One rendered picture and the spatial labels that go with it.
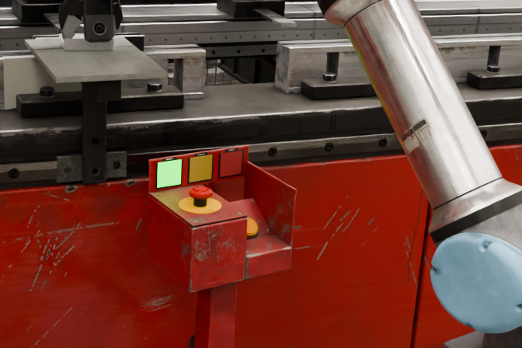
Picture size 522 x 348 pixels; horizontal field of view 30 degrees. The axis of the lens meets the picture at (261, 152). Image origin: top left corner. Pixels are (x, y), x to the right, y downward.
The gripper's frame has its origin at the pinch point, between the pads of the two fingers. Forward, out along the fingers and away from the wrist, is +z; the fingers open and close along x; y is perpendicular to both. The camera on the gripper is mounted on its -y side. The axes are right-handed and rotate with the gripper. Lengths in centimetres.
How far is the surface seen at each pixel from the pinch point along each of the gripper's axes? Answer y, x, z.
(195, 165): -20.9, -17.4, 7.4
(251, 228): -32.2, -26.3, 10.5
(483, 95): -2, -83, 16
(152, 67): -11.3, -9.1, -8.2
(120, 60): -7.2, -4.5, -4.7
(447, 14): 34, -92, 34
